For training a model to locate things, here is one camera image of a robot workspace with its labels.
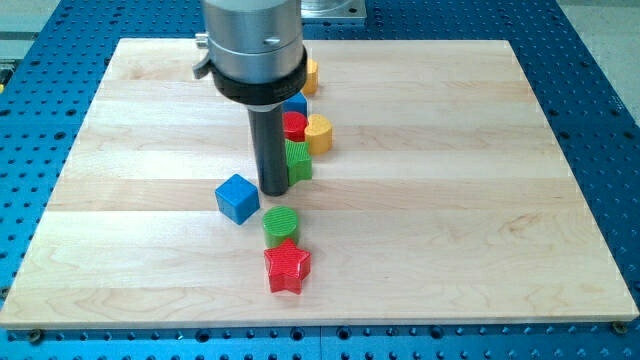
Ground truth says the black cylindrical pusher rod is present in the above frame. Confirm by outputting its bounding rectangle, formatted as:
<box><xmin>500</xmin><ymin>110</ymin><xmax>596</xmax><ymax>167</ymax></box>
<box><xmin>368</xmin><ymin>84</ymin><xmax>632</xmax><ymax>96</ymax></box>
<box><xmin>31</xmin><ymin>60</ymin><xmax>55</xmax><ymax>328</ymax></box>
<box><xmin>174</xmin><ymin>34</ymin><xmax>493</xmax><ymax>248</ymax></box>
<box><xmin>248</xmin><ymin>104</ymin><xmax>289</xmax><ymax>196</ymax></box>

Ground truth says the blue cube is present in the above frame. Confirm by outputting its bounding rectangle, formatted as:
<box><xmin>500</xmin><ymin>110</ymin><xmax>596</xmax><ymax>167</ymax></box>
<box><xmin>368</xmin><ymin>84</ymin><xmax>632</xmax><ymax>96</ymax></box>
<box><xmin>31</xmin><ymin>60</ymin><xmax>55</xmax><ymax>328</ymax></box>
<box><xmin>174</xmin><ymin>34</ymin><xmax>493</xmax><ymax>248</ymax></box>
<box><xmin>215</xmin><ymin>174</ymin><xmax>260</xmax><ymax>225</ymax></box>

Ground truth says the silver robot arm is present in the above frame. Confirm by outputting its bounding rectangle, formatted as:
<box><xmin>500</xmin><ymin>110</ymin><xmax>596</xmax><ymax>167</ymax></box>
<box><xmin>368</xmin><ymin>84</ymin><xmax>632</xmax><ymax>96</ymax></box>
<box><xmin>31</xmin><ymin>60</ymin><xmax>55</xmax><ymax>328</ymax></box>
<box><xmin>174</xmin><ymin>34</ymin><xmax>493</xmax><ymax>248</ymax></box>
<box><xmin>193</xmin><ymin>0</ymin><xmax>307</xmax><ymax>196</ymax></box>

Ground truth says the green star block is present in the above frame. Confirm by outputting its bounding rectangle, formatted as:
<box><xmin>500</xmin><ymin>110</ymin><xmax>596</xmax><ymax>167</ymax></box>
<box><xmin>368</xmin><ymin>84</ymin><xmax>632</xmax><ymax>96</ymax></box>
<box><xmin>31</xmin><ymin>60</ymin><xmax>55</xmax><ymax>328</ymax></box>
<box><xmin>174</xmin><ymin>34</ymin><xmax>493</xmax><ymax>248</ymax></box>
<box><xmin>285</xmin><ymin>139</ymin><xmax>312</xmax><ymax>186</ymax></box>

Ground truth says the red star block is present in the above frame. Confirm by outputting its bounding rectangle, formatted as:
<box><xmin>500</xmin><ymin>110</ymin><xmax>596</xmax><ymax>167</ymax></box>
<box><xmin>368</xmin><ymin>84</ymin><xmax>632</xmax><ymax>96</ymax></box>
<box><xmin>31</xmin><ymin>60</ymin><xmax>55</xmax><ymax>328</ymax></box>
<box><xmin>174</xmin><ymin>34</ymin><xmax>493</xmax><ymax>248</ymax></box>
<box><xmin>264</xmin><ymin>238</ymin><xmax>312</xmax><ymax>295</ymax></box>

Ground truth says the red cylinder block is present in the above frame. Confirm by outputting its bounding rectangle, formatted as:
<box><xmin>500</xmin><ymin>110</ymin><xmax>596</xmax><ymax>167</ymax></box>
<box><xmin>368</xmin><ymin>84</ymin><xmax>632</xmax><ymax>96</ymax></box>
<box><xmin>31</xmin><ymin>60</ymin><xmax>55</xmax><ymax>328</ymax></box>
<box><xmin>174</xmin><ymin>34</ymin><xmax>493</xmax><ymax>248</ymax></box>
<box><xmin>283</xmin><ymin>111</ymin><xmax>308</xmax><ymax>142</ymax></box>

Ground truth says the blue block behind rod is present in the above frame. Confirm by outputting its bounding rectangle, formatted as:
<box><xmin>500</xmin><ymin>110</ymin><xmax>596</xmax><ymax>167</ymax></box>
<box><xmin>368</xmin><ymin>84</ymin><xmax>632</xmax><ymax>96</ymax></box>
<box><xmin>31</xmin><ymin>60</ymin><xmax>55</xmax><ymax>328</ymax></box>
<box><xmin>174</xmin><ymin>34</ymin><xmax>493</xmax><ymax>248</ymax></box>
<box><xmin>282</xmin><ymin>92</ymin><xmax>308</xmax><ymax>116</ymax></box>

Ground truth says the yellow heart block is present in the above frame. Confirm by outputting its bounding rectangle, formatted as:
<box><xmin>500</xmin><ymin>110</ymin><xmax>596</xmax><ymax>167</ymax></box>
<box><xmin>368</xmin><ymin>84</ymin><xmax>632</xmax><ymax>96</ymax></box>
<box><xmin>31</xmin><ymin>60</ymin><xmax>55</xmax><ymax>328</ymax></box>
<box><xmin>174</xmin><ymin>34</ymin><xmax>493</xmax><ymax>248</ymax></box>
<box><xmin>304</xmin><ymin>114</ymin><xmax>333</xmax><ymax>155</ymax></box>

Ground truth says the yellow block at back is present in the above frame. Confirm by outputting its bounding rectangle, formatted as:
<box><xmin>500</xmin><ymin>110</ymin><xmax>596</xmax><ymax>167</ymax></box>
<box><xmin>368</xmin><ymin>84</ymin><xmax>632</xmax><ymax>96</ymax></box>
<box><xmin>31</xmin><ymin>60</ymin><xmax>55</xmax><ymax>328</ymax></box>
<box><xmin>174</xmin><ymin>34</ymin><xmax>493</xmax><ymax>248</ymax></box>
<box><xmin>301</xmin><ymin>58</ymin><xmax>319</xmax><ymax>96</ymax></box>

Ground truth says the green cylinder block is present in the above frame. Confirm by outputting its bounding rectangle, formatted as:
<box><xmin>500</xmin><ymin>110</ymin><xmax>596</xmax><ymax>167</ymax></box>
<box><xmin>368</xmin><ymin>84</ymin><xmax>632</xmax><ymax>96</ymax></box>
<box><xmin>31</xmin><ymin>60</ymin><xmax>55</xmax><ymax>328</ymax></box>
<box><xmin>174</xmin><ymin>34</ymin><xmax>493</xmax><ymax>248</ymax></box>
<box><xmin>263</xmin><ymin>206</ymin><xmax>299</xmax><ymax>248</ymax></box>

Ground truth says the light wooden board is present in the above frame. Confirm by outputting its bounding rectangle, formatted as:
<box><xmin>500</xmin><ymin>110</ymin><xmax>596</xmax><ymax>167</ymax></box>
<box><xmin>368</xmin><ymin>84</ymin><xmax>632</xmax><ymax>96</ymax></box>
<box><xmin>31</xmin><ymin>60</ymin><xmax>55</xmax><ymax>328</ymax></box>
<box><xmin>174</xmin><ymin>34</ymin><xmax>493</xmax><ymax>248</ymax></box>
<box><xmin>1</xmin><ymin>39</ymin><xmax>638</xmax><ymax>330</ymax></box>

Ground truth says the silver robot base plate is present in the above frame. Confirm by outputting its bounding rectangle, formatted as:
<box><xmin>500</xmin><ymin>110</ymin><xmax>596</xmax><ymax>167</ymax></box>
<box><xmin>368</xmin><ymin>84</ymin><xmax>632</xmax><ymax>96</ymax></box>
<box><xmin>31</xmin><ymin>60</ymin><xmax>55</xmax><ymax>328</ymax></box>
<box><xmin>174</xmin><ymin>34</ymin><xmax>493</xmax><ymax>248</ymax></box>
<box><xmin>301</xmin><ymin>0</ymin><xmax>367</xmax><ymax>25</ymax></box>

